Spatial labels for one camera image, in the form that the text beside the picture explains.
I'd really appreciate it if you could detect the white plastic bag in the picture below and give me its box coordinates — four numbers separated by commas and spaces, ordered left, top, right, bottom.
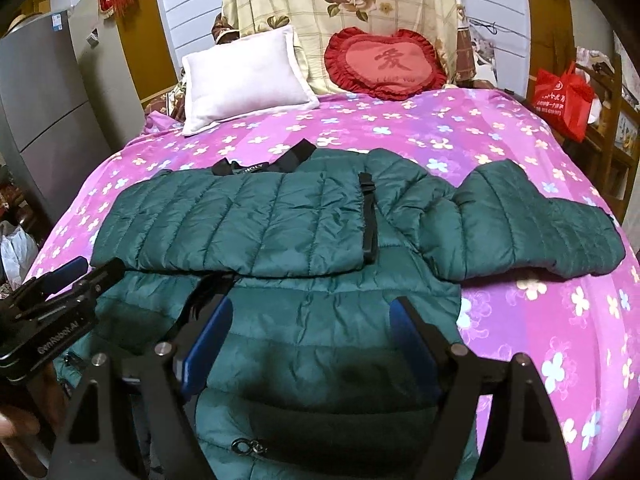
1, 221, 38, 290

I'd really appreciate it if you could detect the red heart-shaped cushion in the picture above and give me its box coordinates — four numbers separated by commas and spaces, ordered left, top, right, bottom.
324, 27, 447, 101

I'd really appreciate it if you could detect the cream rose-print folded quilt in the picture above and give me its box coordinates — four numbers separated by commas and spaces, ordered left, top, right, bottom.
222, 0, 460, 94

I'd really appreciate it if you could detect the pink floral bed cover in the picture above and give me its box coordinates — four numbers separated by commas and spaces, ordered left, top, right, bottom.
30, 89, 639, 479

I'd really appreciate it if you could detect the wooden shelf unit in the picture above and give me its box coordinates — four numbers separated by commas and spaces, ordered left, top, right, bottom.
564, 53, 639, 222

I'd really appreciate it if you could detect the red shopping bag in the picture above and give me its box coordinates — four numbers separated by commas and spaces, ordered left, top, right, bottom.
532, 62, 596, 143

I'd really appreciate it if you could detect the grey refrigerator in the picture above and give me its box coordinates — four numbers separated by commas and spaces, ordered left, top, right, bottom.
0, 12, 112, 224

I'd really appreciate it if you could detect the dark green puffer jacket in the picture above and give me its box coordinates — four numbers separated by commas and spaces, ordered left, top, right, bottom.
55, 148, 625, 479

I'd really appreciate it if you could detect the brown floral bed sheet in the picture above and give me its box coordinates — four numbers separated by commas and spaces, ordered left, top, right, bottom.
141, 81, 186, 122

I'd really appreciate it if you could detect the white rectangular pillow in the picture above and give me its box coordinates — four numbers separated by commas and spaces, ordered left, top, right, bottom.
182, 25, 319, 136

